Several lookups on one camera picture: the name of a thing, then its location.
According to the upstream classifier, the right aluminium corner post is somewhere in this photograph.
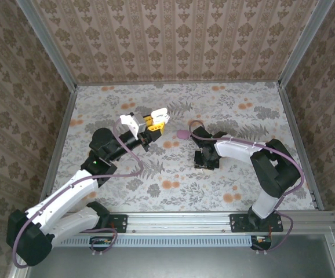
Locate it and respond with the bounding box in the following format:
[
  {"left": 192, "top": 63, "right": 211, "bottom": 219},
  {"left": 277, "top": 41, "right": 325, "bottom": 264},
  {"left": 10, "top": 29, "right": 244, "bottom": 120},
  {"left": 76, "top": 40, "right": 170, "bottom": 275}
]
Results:
[{"left": 277, "top": 0, "right": 335, "bottom": 87}]

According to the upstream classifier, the aluminium side rail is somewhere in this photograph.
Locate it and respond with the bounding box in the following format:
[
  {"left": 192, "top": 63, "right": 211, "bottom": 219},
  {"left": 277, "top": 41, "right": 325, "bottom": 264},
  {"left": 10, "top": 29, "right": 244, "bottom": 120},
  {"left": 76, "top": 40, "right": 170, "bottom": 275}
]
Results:
[
  {"left": 277, "top": 83, "right": 326, "bottom": 211},
  {"left": 39, "top": 85, "right": 78, "bottom": 205}
]

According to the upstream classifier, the right aluminium side rail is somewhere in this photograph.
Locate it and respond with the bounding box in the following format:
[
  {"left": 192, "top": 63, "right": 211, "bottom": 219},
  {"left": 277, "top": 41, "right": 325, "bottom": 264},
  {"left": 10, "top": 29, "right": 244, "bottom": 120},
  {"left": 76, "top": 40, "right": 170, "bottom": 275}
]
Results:
[{"left": 277, "top": 83, "right": 326, "bottom": 211}]

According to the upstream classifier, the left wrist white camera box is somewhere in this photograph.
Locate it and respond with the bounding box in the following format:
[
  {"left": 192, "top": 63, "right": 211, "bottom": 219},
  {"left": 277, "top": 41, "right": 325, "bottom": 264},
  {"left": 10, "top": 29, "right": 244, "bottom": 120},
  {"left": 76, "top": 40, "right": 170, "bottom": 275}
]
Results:
[{"left": 119, "top": 112, "right": 148, "bottom": 137}]

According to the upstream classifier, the thin aluminium wall rail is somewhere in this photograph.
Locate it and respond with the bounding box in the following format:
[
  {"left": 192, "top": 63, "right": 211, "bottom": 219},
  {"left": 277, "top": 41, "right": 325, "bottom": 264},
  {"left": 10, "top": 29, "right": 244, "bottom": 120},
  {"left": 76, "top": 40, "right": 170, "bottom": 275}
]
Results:
[{"left": 75, "top": 81, "right": 281, "bottom": 87}]

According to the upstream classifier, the floral patterned table cover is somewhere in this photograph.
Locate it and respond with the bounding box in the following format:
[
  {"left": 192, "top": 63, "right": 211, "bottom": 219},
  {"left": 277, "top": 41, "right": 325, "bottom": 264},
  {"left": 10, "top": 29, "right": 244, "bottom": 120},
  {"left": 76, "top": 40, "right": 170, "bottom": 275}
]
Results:
[{"left": 53, "top": 82, "right": 316, "bottom": 212}]

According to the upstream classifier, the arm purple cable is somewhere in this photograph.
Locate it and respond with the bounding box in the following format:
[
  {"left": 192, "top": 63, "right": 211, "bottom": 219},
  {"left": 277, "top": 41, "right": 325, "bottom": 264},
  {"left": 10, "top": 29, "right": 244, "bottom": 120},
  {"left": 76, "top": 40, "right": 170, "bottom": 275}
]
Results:
[
  {"left": 12, "top": 118, "right": 145, "bottom": 268},
  {"left": 188, "top": 120, "right": 305, "bottom": 253}
]

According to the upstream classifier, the long aluminium base rail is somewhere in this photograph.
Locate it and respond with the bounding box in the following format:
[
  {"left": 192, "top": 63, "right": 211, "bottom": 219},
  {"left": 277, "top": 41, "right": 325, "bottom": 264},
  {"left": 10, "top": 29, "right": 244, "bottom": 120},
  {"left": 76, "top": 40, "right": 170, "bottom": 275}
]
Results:
[{"left": 51, "top": 210, "right": 335, "bottom": 234}]

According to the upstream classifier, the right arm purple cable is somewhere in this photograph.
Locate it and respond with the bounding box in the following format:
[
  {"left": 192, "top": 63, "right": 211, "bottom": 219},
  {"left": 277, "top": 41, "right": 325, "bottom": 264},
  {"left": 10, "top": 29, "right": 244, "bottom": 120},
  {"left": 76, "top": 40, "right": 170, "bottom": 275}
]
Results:
[{"left": 188, "top": 120, "right": 305, "bottom": 253}]

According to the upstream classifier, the grey metal panel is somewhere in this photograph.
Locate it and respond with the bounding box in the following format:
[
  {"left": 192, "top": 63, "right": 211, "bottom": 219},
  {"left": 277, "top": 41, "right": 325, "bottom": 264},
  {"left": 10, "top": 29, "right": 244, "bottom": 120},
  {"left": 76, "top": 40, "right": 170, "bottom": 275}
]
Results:
[{"left": 25, "top": 233, "right": 335, "bottom": 278}]

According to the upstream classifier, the black cable junction box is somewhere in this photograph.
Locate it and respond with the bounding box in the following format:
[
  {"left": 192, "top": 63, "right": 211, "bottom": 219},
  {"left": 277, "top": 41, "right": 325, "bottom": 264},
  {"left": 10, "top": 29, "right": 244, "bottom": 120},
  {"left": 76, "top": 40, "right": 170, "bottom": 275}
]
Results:
[
  {"left": 89, "top": 236, "right": 115, "bottom": 252},
  {"left": 250, "top": 235, "right": 273, "bottom": 251}
]

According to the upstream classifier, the left aluminium corner post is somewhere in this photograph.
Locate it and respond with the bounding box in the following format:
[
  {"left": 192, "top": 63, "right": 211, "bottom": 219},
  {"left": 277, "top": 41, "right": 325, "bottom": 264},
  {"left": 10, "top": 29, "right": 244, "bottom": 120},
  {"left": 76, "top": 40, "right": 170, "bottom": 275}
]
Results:
[{"left": 16, "top": 0, "right": 78, "bottom": 91}]

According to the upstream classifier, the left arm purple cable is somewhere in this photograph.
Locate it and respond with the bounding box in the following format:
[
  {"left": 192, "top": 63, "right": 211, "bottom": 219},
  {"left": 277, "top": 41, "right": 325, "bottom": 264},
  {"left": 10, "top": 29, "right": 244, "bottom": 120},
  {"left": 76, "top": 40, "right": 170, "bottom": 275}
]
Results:
[{"left": 12, "top": 118, "right": 145, "bottom": 268}]

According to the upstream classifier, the slotted grey cable duct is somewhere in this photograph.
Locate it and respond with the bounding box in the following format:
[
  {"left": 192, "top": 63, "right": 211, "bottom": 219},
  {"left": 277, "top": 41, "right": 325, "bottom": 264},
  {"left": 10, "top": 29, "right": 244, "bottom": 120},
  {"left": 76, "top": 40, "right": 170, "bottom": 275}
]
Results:
[{"left": 51, "top": 235, "right": 257, "bottom": 247}]

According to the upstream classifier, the aluminium corner post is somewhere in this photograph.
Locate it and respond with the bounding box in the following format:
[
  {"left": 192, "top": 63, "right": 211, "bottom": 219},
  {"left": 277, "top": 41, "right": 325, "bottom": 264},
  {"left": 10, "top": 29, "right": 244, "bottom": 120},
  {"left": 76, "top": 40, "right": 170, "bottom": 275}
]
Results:
[
  {"left": 277, "top": 0, "right": 335, "bottom": 87},
  {"left": 16, "top": 0, "right": 78, "bottom": 91}
]

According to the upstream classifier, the left aluminium side rail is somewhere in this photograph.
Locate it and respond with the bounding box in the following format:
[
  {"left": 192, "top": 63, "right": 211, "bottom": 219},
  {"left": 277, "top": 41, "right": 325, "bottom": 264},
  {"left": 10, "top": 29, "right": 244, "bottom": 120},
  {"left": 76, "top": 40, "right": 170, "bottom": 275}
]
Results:
[{"left": 39, "top": 85, "right": 78, "bottom": 205}]

